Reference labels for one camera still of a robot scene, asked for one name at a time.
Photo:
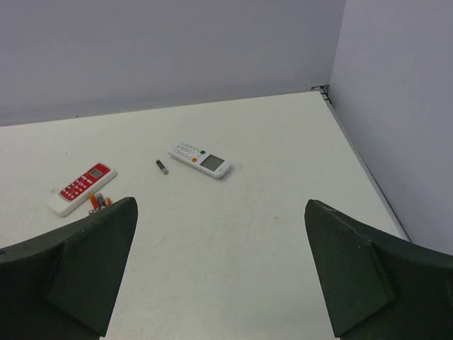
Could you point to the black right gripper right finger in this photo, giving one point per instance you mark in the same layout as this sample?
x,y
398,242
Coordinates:
x,y
376,285

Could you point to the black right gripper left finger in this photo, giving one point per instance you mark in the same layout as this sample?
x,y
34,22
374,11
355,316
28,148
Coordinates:
x,y
64,283

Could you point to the red and white remote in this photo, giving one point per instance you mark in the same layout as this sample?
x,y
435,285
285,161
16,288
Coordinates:
x,y
74,194

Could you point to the white remote with orange button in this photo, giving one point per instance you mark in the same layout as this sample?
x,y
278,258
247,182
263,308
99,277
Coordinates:
x,y
200,159

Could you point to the lone black battery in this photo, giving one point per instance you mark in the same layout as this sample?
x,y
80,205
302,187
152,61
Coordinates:
x,y
162,167

